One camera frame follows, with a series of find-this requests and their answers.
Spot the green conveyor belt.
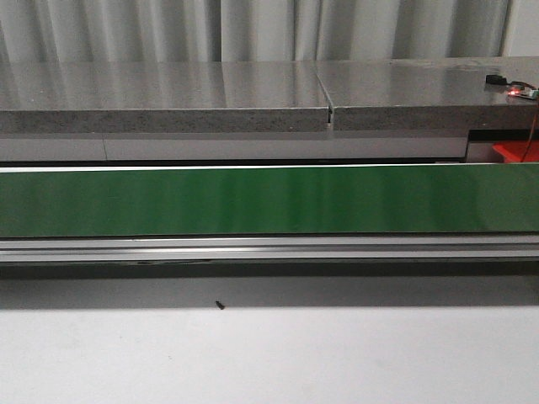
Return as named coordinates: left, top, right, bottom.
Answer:
left=1, top=163, right=538, bottom=263

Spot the grey stone counter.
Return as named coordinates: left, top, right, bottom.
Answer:
left=1, top=57, right=538, bottom=166

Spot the red plastic tray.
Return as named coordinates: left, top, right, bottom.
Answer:
left=493, top=141, right=539, bottom=163

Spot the small green circuit board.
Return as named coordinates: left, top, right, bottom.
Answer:
left=485, top=74, right=538, bottom=100

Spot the white curtain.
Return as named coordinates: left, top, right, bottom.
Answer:
left=1, top=1, right=538, bottom=62

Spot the red black wire pair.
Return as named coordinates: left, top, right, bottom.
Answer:
left=521, top=79, right=539, bottom=163

